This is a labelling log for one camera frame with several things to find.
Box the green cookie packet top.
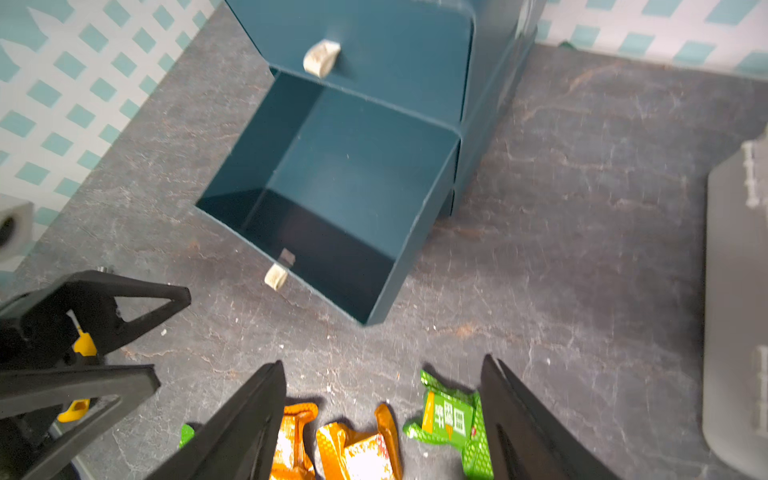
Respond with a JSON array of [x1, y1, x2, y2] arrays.
[[403, 370, 494, 479]]

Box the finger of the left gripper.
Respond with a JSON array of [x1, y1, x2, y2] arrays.
[[1, 365, 160, 479], [1, 270, 191, 366]]

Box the orange cookie packet top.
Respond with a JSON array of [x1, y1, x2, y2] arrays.
[[316, 403, 403, 480]]

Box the teal drawer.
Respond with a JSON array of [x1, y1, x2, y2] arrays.
[[197, 73, 459, 325]]

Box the green cookie packet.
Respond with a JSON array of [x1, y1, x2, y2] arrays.
[[178, 423, 196, 449], [403, 370, 494, 479]]

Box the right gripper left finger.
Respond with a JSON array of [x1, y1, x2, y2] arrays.
[[149, 361, 286, 480]]

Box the dark teal drawer cabinet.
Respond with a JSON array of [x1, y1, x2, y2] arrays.
[[227, 0, 546, 216]]

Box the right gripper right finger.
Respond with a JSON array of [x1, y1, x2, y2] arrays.
[[479, 354, 618, 480]]

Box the yellow black screwdriver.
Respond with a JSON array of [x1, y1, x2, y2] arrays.
[[56, 326, 98, 424]]

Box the green cookie packet bottom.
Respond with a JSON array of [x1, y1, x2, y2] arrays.
[[178, 423, 196, 449]]

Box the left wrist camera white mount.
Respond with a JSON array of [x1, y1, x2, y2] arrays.
[[0, 194, 34, 262]]

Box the clear plastic storage box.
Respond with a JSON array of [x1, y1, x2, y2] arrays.
[[702, 135, 767, 479]]

